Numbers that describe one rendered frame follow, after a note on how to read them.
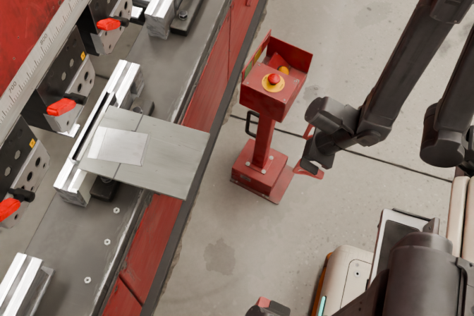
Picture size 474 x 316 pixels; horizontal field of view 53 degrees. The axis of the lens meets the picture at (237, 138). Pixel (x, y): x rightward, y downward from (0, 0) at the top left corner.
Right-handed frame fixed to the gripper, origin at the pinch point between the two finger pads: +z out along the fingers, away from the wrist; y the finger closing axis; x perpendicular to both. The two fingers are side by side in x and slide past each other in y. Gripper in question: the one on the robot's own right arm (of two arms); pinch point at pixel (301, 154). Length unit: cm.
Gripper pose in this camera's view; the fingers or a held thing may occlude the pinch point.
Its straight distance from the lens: 114.7
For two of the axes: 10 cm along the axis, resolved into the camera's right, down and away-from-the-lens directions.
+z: -4.7, 3.0, 8.3
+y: -3.1, 8.3, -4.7
